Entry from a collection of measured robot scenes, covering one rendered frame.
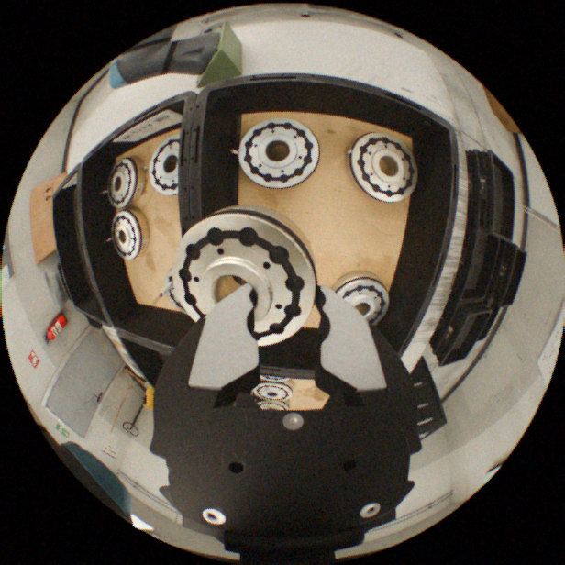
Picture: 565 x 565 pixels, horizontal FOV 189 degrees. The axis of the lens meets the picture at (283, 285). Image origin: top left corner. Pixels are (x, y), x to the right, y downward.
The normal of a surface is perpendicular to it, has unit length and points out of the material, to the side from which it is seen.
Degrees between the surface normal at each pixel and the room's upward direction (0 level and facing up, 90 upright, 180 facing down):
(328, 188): 0
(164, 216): 0
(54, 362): 90
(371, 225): 0
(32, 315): 90
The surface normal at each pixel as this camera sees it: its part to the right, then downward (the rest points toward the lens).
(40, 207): 0.96, 0.09
